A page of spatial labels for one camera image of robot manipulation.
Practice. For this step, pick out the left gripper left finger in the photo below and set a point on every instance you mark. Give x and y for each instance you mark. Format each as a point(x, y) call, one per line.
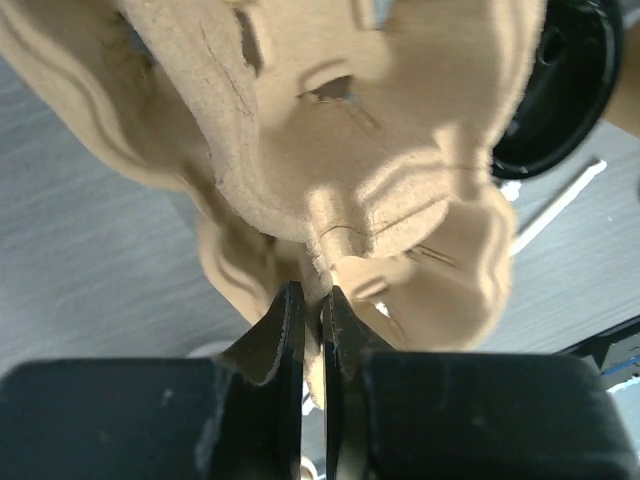
point(235, 415)

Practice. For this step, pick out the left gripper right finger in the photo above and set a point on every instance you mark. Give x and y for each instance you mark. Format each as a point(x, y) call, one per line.
point(432, 415)

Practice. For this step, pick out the white paper straw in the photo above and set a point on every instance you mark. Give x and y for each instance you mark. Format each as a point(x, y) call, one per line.
point(556, 205)

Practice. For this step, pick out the black plastic cup lid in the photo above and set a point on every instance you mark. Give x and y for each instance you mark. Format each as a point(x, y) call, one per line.
point(577, 65)

